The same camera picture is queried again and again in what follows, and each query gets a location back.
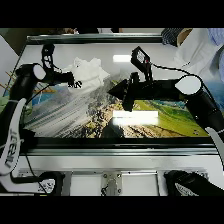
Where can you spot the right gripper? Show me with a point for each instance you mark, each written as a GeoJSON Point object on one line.
{"type": "Point", "coordinates": [133, 91]}

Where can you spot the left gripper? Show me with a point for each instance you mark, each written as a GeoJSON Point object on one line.
{"type": "Point", "coordinates": [62, 78]}

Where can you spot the white printed shirt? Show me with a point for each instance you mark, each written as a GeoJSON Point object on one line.
{"type": "Point", "coordinates": [88, 71]}

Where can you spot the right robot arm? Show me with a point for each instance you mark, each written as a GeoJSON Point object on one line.
{"type": "Point", "coordinates": [207, 107]}

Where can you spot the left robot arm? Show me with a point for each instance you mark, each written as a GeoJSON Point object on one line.
{"type": "Point", "coordinates": [16, 87]}

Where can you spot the green garment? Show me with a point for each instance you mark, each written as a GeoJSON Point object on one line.
{"type": "Point", "coordinates": [3, 102]}

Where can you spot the striped garment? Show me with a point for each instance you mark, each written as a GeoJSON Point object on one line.
{"type": "Point", "coordinates": [170, 36]}

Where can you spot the white garment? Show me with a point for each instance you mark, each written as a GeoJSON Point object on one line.
{"type": "Point", "coordinates": [196, 50]}

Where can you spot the light blue garment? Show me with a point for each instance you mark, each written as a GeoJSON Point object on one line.
{"type": "Point", "coordinates": [217, 36]}

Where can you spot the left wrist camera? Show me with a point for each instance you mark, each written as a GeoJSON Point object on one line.
{"type": "Point", "coordinates": [48, 54]}

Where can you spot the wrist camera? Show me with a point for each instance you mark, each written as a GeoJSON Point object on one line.
{"type": "Point", "coordinates": [48, 54]}
{"type": "Point", "coordinates": [138, 56]}

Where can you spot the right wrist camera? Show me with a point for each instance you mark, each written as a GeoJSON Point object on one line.
{"type": "Point", "coordinates": [138, 56]}

